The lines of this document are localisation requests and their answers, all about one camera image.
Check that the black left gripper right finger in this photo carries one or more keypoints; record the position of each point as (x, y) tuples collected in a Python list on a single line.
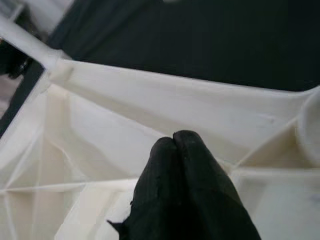
[(215, 200)]

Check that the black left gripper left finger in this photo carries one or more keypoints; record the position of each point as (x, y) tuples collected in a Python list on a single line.
[(160, 195)]

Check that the white plastic table top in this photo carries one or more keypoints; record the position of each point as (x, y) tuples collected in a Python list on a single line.
[(62, 155)]

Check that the black tablecloth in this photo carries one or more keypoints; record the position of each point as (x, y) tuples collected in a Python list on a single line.
[(187, 37)]

